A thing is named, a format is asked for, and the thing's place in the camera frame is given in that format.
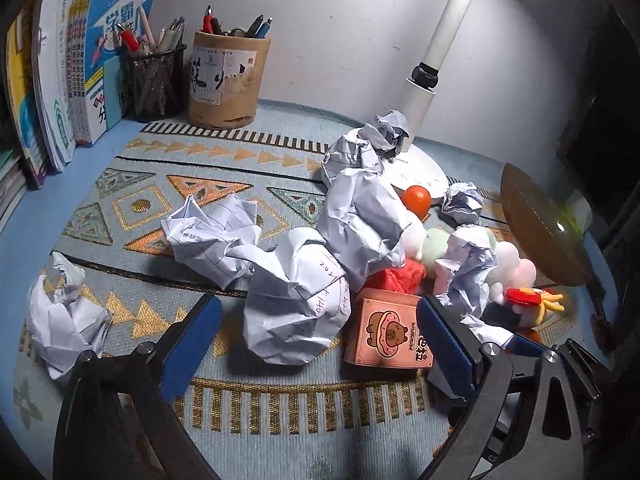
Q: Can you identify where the pink bear card box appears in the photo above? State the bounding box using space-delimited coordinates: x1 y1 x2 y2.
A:
344 287 434 370

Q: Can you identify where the black mesh pen holder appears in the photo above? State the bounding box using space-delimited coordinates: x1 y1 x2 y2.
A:
129 44 186 122

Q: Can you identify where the brown woven basket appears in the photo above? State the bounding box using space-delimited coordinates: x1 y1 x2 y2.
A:
500 164 593 287

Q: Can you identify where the patterned blue woven mat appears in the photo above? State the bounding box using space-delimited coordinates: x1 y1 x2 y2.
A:
14 119 612 479

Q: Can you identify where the white desk lamp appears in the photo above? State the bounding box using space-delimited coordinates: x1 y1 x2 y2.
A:
383 0 472 202

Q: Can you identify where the white kitty fries plush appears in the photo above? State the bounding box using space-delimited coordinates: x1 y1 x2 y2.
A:
480 283 565 330

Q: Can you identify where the white tall book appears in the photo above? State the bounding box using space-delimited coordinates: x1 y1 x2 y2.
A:
32 0 76 174

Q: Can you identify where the large paper ball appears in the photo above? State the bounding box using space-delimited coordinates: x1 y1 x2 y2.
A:
316 129 424 292

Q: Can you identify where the stacked books flat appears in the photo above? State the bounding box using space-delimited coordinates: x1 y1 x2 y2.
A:
0 148 28 232

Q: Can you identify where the paper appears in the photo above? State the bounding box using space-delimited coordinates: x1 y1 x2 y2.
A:
434 224 514 349
358 110 409 160
440 182 484 224

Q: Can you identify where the pastel dango plush toy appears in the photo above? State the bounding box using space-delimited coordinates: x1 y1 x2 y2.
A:
401 222 537 304

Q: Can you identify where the red snack pouch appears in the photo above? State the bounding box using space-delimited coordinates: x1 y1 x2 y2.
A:
364 258 426 295

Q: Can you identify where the dark monitor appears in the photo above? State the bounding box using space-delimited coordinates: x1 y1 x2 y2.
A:
558 6 639 245

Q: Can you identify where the orange tangerine near lamp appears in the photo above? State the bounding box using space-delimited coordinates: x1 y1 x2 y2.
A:
401 185 432 220

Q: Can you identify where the yellow cover book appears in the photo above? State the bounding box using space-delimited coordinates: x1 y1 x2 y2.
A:
6 0 49 188

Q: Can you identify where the cork pen holder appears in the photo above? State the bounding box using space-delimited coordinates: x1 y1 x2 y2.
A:
188 32 270 130

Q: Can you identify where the blue cover workbook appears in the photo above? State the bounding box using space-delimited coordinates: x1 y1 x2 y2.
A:
75 0 153 145

